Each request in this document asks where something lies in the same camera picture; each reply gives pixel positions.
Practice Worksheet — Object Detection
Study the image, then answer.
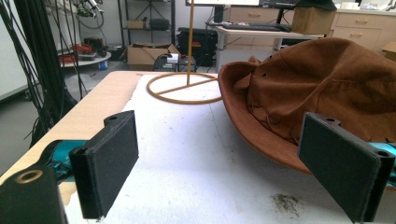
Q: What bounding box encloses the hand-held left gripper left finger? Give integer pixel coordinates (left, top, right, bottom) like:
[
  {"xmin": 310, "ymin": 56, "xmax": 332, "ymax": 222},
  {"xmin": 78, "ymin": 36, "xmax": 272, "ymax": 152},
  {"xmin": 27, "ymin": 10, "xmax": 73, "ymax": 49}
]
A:
[{"xmin": 68, "ymin": 109, "xmax": 140, "ymax": 220}]

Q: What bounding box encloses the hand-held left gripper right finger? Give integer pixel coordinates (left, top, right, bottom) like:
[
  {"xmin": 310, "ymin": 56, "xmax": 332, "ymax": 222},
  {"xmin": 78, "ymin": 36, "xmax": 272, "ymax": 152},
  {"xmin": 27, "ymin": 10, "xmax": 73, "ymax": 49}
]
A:
[{"xmin": 297, "ymin": 112, "xmax": 396, "ymax": 224}]

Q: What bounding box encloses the brown suede hat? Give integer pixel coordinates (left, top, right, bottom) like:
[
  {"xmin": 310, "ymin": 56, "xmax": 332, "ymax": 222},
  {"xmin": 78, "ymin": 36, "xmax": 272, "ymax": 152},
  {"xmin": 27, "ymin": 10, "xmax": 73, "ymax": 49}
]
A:
[{"xmin": 217, "ymin": 37, "xmax": 396, "ymax": 175}]

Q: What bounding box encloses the tan metal hat stand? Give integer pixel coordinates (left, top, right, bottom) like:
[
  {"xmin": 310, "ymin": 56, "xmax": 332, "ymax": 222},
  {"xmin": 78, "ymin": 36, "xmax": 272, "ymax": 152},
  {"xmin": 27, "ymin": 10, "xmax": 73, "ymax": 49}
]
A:
[{"xmin": 146, "ymin": 0, "xmax": 223, "ymax": 105}]

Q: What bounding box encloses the white table cover sheet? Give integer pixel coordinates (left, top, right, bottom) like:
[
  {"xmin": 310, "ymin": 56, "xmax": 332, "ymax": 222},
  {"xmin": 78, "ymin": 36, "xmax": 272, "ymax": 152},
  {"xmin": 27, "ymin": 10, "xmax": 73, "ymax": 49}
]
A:
[{"xmin": 64, "ymin": 73, "xmax": 396, "ymax": 224}]

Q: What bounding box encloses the round white side table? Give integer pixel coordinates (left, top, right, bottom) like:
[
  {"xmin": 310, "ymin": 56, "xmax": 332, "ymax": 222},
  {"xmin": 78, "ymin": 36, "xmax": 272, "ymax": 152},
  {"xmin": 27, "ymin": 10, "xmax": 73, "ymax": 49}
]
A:
[{"xmin": 58, "ymin": 43, "xmax": 112, "ymax": 68}]

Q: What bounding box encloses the open cardboard box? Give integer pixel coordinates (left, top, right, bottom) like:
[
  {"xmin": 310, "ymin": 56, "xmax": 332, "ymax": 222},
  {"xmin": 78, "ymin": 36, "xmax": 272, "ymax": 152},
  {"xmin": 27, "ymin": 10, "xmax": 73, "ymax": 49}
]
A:
[{"xmin": 126, "ymin": 43, "xmax": 181, "ymax": 71}]

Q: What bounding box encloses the beige drawer cabinet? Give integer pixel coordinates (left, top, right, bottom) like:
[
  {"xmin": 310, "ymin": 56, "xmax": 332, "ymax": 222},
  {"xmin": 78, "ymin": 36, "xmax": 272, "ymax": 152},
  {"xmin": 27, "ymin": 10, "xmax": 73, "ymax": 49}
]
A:
[{"xmin": 330, "ymin": 9, "xmax": 396, "ymax": 52}]

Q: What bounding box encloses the cardboard box on desk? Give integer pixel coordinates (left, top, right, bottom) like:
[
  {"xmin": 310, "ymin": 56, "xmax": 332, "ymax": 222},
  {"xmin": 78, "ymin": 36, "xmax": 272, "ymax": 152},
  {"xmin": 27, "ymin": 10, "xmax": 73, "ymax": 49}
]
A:
[{"xmin": 291, "ymin": 7, "xmax": 337, "ymax": 35}]

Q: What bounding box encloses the black metal shelf rack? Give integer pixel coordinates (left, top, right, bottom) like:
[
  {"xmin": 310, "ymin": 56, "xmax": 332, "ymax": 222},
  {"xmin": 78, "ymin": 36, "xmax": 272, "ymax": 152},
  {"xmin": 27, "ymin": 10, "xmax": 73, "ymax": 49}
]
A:
[{"xmin": 117, "ymin": 0, "xmax": 177, "ymax": 48}]

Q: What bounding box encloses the black equipment case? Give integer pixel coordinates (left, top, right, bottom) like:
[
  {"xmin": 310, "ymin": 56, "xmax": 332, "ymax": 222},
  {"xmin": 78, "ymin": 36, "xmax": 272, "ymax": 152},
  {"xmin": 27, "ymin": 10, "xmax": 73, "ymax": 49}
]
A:
[{"xmin": 176, "ymin": 27, "xmax": 219, "ymax": 67}]

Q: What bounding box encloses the white desk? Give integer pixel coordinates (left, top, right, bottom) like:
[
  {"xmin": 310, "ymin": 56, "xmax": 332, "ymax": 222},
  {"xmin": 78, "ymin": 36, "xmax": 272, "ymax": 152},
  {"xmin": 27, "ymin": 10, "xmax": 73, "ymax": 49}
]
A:
[{"xmin": 214, "ymin": 25, "xmax": 325, "ymax": 74}]

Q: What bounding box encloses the black keyboard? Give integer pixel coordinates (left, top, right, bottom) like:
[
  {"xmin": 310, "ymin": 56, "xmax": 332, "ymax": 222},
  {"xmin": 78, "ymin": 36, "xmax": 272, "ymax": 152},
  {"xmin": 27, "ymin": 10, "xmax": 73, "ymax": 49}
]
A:
[{"xmin": 221, "ymin": 21, "xmax": 292, "ymax": 33}]

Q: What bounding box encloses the beige drawer unit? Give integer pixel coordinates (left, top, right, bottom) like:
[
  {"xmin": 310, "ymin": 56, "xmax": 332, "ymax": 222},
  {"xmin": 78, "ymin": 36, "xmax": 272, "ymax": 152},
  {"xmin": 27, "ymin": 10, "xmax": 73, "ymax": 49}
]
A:
[{"xmin": 223, "ymin": 6, "xmax": 295, "ymax": 25}]

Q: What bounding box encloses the bundle of black cables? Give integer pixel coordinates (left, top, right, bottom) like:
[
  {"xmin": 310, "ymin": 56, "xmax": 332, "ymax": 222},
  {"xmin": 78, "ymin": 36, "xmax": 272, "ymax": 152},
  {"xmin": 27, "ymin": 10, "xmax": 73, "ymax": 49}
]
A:
[{"xmin": 0, "ymin": 0, "xmax": 82, "ymax": 147}]

